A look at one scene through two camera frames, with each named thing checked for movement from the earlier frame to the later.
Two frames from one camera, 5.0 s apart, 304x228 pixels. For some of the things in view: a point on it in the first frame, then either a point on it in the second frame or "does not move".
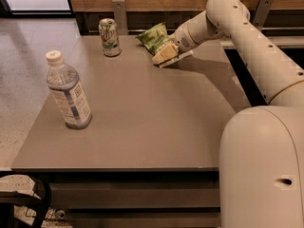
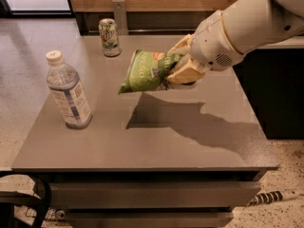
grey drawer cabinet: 150,157 does not move
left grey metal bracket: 121,16 does not move
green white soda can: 108,34 does not move
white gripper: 180,39 → 211,44
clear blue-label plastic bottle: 69,95 does not move
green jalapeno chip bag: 156,38 → 147,70
